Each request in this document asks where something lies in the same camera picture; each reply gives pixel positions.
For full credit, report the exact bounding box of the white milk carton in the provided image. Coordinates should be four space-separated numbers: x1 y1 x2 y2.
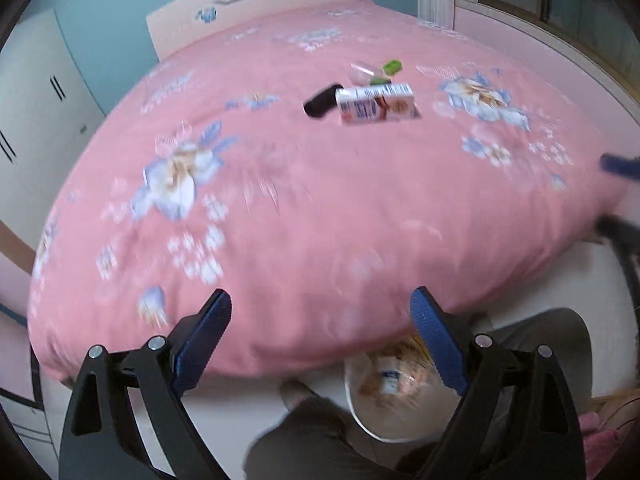
335 84 418 125

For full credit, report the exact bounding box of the small green block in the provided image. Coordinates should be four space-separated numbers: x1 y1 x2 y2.
369 77 392 86

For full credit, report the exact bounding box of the clear plastic cup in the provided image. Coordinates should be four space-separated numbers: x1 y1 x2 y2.
349 62 386 87

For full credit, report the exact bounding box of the white trash bin with bag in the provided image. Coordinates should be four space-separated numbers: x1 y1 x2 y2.
344 335 460 444

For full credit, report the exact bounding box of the white wardrobe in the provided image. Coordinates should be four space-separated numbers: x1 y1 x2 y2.
0 10 104 248

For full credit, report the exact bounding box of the green toy brick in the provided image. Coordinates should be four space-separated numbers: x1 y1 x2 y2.
382 60 402 76

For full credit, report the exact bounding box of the black foam roller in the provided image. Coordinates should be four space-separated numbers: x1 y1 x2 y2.
303 84 344 119

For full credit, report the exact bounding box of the pink floral bed sheet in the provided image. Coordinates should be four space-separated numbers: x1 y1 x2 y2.
28 1 626 382

